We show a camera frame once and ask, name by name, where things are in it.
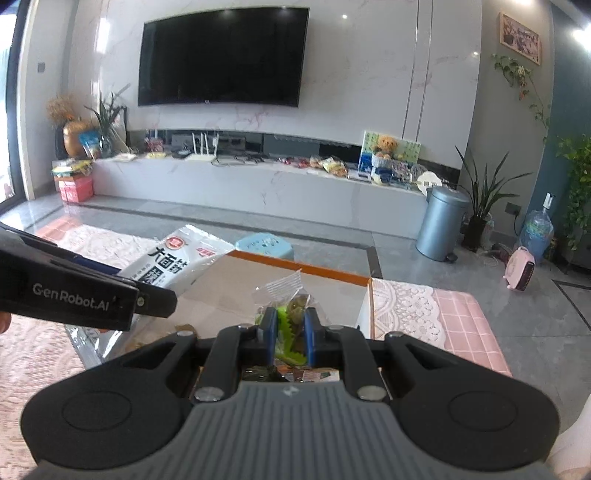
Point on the pink grid mat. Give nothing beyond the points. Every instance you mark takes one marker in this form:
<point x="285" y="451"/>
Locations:
<point x="466" y="332"/>

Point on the white marble television console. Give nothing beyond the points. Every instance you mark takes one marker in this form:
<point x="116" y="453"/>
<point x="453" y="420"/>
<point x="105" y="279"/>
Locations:
<point x="254" y="194"/>

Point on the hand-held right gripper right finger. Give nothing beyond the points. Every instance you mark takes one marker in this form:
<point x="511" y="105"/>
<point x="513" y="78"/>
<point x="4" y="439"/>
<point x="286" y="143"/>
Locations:
<point x="311" y="332"/>

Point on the white router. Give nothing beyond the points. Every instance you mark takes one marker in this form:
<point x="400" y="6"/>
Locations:
<point x="201" y="157"/>

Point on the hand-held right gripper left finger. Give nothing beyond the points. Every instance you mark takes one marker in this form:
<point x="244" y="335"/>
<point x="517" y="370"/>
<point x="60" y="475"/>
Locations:
<point x="268" y="332"/>

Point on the orange cardboard box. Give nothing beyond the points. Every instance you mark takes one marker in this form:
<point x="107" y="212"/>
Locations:
<point x="231" y="295"/>

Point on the grey trash can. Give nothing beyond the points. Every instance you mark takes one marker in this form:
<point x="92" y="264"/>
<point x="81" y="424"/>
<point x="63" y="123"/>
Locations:
<point x="438" y="226"/>

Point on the person's left hand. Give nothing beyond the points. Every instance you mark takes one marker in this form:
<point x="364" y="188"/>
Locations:
<point x="3" y="323"/>

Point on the yellow snack bags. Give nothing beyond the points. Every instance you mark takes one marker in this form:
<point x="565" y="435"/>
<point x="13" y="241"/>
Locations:
<point x="330" y="166"/>

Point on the pink storage box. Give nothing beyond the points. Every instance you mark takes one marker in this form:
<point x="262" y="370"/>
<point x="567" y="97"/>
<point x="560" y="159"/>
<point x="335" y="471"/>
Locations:
<point x="76" y="190"/>

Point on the person's right leg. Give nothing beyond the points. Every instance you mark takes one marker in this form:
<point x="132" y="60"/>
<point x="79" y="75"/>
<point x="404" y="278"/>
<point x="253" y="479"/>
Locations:
<point x="577" y="443"/>

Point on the blue plastic stool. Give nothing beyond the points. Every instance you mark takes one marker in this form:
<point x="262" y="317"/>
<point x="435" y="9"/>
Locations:
<point x="265" y="244"/>

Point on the small clear green packet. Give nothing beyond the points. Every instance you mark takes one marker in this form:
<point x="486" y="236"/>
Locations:
<point x="288" y="302"/>

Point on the brown teddy bear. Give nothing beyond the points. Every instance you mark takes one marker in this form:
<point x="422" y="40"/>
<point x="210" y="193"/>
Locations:
<point x="387" y="145"/>

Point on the framed wall picture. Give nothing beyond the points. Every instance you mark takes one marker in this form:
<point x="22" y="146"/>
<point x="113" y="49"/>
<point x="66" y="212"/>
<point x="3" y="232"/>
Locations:
<point x="519" y="37"/>

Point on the hanging thin vine plant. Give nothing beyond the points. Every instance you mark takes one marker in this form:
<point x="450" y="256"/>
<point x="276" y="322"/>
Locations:
<point x="512" y="74"/>

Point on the golden gourd vase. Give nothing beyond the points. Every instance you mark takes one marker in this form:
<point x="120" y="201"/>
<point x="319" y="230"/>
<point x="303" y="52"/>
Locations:
<point x="76" y="141"/>

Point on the pink heater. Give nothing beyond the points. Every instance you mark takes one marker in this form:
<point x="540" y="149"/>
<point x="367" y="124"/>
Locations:
<point x="519" y="270"/>

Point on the green plant in glass vase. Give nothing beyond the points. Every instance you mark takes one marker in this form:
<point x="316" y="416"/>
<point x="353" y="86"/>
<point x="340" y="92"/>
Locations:
<point x="108" y="124"/>

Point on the black television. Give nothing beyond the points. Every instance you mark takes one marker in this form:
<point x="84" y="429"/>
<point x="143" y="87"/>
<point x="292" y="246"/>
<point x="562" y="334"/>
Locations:
<point x="221" y="60"/>

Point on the bushy green vine plant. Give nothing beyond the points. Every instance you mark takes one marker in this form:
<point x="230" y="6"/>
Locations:
<point x="579" y="184"/>

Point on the green picture board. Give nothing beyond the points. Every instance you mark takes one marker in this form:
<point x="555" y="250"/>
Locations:
<point x="408" y="152"/>

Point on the dried flower bunch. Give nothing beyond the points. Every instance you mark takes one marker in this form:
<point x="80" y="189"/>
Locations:
<point x="61" y="108"/>

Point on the blue water jug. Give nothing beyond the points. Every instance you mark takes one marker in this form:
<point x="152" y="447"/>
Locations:
<point x="538" y="235"/>

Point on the potted long leaf plant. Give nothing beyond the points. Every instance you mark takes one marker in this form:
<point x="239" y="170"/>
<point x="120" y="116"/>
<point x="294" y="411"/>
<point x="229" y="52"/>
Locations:
<point x="475" y="230"/>

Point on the white snack packet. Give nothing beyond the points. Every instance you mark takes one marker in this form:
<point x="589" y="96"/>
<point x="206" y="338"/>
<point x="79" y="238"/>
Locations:
<point x="184" y="258"/>

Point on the white lace tablecloth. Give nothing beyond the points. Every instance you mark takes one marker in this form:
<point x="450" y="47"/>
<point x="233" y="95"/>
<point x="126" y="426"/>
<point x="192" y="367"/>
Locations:
<point x="401" y="304"/>

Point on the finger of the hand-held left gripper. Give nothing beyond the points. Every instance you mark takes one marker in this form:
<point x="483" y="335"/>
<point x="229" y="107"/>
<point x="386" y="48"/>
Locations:
<point x="157" y="300"/>
<point x="55" y="251"/>

